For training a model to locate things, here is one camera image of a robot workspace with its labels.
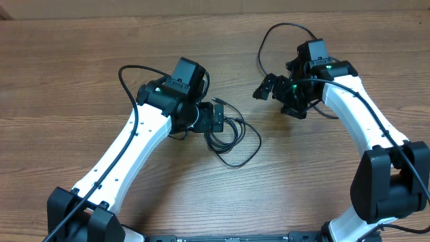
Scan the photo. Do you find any long black usb cable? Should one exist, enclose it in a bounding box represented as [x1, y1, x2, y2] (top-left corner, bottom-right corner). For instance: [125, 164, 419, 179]
[257, 22, 340, 120]

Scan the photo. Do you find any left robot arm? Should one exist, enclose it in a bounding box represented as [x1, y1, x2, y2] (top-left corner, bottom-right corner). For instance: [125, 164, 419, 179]
[45, 57, 222, 242]

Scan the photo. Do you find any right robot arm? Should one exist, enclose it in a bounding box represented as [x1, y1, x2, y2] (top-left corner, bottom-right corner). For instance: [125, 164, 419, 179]
[253, 39, 429, 241]

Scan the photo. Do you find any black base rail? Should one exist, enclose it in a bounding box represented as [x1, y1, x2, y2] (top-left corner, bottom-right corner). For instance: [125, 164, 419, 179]
[144, 231, 332, 242]

